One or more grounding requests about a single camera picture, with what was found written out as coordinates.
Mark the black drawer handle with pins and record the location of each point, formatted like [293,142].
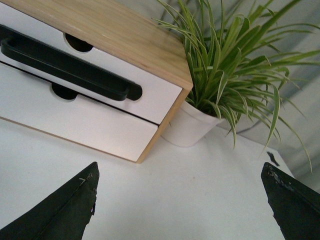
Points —
[33,53]

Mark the wooden drawer cabinet frame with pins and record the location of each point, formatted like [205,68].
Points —
[114,29]

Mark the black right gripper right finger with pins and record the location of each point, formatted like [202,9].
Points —
[295,206]

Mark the right spider plant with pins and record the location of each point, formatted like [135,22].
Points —
[236,69]

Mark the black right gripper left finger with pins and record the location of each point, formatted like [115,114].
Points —
[63,215]

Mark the white drawer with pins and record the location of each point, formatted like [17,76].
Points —
[30,101]
[158,95]

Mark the right white plant pot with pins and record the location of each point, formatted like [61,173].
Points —
[188,126]

